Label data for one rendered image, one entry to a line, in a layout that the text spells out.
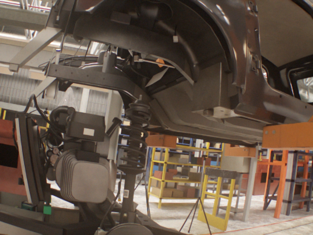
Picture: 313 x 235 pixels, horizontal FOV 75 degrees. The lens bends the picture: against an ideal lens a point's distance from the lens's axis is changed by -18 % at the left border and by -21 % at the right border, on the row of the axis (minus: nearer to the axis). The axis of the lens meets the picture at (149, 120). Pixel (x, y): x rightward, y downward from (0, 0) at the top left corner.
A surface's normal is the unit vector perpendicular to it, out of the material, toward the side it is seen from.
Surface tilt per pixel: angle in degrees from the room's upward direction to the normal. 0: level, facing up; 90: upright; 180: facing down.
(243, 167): 90
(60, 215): 90
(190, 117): 106
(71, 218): 90
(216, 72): 90
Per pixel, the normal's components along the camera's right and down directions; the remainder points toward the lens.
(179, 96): 0.14, 0.21
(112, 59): 0.63, -0.08
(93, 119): 0.40, -0.27
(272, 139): -0.92, -0.17
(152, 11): 0.10, -0.07
